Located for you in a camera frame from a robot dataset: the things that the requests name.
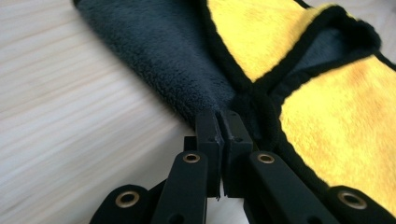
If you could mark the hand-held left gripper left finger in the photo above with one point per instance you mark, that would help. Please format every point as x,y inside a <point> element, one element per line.
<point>208,133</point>

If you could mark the dark grey and yellow towel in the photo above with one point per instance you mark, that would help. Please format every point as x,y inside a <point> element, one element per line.
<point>174,53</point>

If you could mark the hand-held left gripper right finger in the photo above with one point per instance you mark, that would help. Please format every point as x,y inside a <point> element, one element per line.
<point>238,137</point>

